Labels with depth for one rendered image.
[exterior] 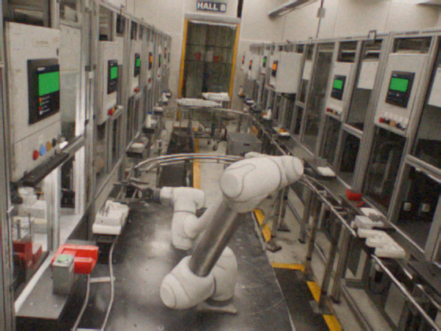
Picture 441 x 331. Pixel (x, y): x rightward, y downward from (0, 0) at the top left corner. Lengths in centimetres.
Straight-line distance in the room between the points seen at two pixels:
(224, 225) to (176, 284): 35
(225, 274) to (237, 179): 64
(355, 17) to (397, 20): 99
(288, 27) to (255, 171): 908
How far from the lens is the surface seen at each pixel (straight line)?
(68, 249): 176
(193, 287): 163
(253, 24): 1013
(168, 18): 1005
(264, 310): 197
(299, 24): 1034
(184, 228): 175
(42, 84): 138
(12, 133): 126
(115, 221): 210
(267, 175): 132
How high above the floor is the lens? 180
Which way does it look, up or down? 16 degrees down
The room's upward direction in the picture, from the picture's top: 5 degrees clockwise
